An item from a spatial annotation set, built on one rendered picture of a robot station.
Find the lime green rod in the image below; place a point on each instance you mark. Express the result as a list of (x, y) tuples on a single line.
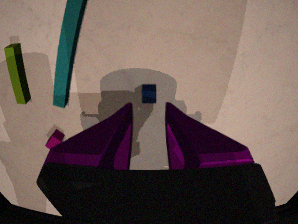
[(17, 73)]

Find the small magenta block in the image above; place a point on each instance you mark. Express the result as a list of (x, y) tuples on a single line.
[(55, 139)]

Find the turquoise rod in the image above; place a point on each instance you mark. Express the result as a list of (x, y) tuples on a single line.
[(70, 30)]

